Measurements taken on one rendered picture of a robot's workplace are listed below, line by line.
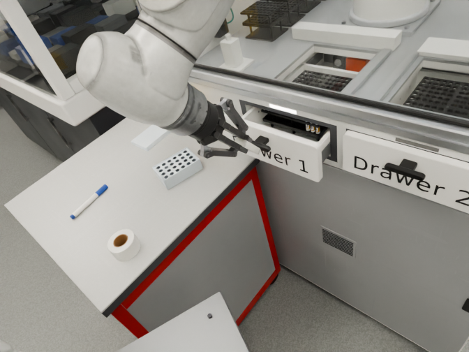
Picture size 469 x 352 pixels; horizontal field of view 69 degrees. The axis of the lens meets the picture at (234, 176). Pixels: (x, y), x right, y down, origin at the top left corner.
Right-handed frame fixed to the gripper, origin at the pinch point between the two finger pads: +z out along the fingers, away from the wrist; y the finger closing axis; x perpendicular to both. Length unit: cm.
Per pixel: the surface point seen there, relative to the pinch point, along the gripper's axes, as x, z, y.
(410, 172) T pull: -32.7, 6.8, 6.7
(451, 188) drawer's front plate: -39.4, 12.2, 6.9
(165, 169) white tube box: 28.4, 6.2, -14.3
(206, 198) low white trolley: 12.1, 9.0, -16.5
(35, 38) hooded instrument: 80, -19, 7
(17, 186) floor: 217, 55, -83
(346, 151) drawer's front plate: -17.9, 11.2, 7.6
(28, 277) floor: 128, 39, -106
